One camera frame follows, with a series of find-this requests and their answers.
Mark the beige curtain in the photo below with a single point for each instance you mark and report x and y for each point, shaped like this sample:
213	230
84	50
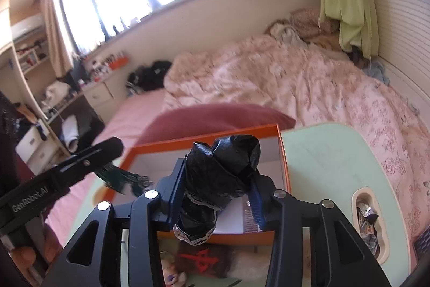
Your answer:
57	38

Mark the white rolled sheet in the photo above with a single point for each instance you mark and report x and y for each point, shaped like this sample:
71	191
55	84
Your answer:
70	134

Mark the crumpled foil wrappers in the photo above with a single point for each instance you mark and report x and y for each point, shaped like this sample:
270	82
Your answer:
368	219

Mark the white drawer cabinet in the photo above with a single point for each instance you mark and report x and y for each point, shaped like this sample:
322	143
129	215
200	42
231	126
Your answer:
37	147
99	93

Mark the white louvered door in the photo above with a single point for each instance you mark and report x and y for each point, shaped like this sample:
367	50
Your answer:
403	38

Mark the dark red pillow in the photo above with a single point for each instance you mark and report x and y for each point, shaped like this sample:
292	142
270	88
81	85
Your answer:
218	120

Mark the black lace trimmed cloth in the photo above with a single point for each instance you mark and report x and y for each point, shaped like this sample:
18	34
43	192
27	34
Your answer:
218	172

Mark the pink bed sheet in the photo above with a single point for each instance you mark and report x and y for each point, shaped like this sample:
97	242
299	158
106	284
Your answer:
134	112

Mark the orange desk organizer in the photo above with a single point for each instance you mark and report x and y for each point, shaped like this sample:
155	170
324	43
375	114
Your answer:
119	62

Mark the orange cardboard box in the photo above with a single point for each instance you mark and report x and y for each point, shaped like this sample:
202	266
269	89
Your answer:
235	239

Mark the pink floral quilt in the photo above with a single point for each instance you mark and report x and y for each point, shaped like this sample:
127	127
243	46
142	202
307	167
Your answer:
302	88

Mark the light blue cloth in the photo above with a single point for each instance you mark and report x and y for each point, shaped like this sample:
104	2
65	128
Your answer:
376	71

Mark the green toy car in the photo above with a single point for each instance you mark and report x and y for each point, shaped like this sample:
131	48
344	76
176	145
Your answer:
129	179

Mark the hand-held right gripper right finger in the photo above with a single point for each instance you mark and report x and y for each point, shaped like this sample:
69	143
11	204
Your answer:
257	203

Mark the wooden wall shelf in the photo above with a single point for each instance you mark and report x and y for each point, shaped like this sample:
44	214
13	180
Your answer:
30	55

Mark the beige clothes pile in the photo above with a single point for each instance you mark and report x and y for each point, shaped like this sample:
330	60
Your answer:
302	21

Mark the person's left hand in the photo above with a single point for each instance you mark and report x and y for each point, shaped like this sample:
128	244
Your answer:
50	246

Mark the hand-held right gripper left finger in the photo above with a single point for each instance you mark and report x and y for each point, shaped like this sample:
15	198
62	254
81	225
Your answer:
174	199

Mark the green cartoon print desktop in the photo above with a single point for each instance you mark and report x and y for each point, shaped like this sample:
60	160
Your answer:
322	166

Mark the dark red pouch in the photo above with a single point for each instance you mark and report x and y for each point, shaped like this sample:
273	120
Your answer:
201	260

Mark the black clothes pile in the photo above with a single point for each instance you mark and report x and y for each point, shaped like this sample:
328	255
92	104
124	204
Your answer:
151	73

